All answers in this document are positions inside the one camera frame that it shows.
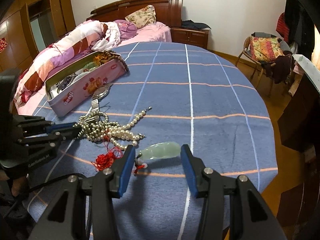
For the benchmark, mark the person left hand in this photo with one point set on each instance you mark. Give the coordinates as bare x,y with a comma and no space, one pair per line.
19,186

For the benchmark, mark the silver metal wristwatch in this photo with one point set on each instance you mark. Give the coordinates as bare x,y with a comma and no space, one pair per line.
98,94

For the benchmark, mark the hanging dark coats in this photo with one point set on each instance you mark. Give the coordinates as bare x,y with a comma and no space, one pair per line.
296,26

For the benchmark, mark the blue plaid tablecloth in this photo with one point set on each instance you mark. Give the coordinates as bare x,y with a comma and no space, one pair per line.
193,97

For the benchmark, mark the white green patterned desk cover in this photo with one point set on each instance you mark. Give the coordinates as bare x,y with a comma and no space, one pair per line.
309,69

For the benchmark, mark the purple garment on bed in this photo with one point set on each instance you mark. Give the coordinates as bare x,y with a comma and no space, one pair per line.
127,29

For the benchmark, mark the red double happiness decoration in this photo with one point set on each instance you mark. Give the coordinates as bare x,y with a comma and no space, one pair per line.
3,44

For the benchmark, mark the green jade pendant red knot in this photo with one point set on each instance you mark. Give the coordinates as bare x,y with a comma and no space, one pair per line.
163,150

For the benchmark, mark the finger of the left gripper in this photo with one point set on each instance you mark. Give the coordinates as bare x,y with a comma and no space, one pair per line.
27,126
35,142

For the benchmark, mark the pink patchwork quilt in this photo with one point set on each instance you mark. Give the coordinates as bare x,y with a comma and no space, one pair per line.
93,35

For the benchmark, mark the wooden wardrobe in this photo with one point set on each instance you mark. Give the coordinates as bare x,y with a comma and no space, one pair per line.
16,28

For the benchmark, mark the pink tin jewelry box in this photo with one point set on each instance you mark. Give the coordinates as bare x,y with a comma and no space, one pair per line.
63,95

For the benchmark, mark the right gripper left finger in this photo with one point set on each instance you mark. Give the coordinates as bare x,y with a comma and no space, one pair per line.
84,206

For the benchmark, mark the bed with pink sheet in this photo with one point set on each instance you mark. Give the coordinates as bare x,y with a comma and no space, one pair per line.
158,32

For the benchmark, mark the wooden nightstand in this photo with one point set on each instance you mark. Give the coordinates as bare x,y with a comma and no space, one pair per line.
193,37

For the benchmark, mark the dark clothes on nightstand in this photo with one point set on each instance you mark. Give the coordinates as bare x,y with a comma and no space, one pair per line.
189,24

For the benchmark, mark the rattan chair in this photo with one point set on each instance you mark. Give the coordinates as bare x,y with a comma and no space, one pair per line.
278,71

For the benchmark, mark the dark wooden desk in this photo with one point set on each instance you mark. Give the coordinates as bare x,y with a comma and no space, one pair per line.
299,130

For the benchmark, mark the wooden headboard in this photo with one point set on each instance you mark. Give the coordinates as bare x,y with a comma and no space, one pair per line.
168,12

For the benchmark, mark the floral pillow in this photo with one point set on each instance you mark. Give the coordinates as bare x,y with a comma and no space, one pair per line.
142,17

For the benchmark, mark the pale jade bangle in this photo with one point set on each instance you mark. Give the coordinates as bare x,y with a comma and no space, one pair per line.
84,71

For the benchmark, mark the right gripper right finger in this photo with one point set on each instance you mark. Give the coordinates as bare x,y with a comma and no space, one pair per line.
250,216

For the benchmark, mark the colourful floral cushion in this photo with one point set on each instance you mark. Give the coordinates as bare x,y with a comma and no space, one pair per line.
265,49

